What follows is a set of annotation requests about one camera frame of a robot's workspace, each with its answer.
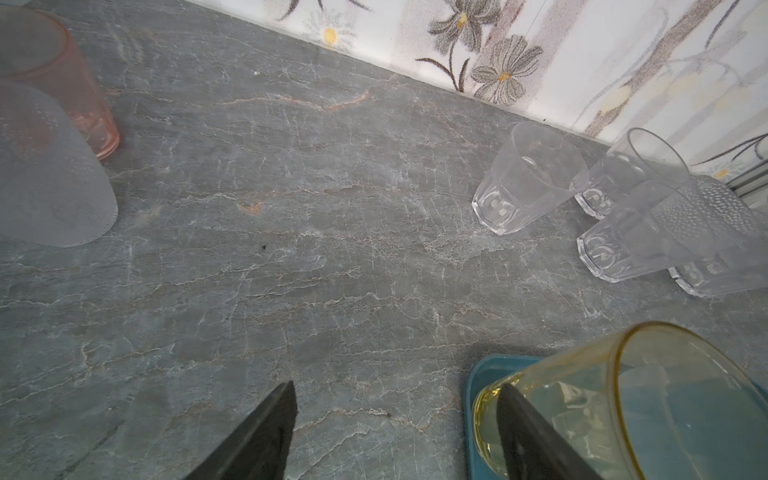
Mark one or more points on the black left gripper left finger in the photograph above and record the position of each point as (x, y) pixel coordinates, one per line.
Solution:
(259, 447)

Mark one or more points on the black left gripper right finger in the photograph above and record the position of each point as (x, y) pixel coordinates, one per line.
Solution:
(532, 448)

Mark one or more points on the teal plastic tray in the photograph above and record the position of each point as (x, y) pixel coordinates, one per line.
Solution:
(480, 390)

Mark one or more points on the yellow transparent glass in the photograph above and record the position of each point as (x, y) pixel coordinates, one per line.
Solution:
(630, 408)

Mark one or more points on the clear faceted glass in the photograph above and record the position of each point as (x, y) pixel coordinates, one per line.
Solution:
(656, 227)
(639, 156)
(536, 170)
(734, 269)

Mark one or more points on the white frosted glass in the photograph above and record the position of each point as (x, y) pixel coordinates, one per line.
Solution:
(733, 222)
(54, 190)

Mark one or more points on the white frosted glass left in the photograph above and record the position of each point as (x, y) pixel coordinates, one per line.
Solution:
(54, 190)

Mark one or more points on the pink transparent glass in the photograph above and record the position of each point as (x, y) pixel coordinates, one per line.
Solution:
(39, 51)

